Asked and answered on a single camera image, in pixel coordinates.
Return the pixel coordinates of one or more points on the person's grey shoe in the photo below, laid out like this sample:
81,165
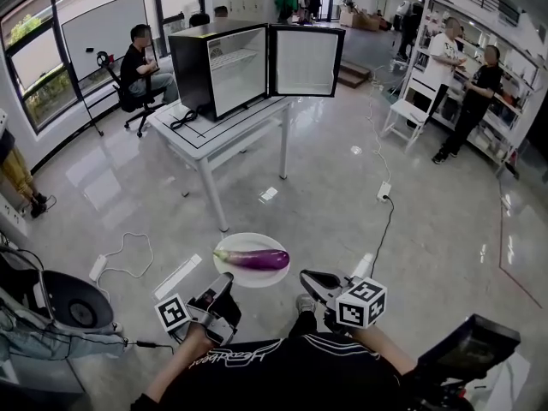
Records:
305,304

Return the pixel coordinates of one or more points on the person's black printed shirt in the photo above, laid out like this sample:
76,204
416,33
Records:
299,379

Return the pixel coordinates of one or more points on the small white power strip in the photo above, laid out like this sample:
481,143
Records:
383,191

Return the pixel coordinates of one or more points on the white fan vent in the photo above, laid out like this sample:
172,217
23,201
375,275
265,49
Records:
216,51

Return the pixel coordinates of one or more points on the purple eggplant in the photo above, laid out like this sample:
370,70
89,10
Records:
261,259

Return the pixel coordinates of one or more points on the black office chair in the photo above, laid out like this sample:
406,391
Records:
128,101

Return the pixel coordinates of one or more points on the white wooden chair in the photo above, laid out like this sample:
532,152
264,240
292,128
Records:
406,114

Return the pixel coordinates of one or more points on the person's left forearm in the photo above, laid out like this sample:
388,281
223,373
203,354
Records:
184,358

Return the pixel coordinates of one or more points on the person's right forearm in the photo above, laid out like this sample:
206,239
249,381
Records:
385,345

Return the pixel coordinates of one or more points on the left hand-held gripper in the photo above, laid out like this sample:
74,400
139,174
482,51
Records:
214,319

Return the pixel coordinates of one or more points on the white whiteboard on stand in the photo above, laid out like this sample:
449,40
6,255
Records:
107,32

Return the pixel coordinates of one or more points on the long white power strip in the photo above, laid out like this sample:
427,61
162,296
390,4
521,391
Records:
177,276

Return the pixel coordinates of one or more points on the white shelf unit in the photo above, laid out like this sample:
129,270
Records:
505,114

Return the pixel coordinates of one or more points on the black mini fridge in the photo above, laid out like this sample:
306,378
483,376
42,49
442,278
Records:
192,71

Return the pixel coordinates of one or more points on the cardboard boxes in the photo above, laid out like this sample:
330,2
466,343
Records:
361,20

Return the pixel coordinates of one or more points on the white metal table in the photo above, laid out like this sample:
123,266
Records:
222,139

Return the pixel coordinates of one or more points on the person's black trouser leg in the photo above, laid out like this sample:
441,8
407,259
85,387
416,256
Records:
303,325

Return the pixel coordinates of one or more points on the white round plate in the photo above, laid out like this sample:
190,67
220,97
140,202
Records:
248,240

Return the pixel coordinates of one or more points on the black equipment case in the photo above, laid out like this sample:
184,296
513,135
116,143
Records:
471,349

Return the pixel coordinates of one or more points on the black moulded chair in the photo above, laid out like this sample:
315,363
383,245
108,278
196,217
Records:
77,302

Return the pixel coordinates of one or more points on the wooden step platform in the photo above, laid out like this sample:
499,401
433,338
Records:
353,73

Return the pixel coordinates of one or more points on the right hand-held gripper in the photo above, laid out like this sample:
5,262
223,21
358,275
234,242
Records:
361,302

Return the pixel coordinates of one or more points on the black framed window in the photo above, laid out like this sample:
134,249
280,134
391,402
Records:
38,58

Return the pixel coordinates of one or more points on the grey jacket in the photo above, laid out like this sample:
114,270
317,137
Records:
38,336

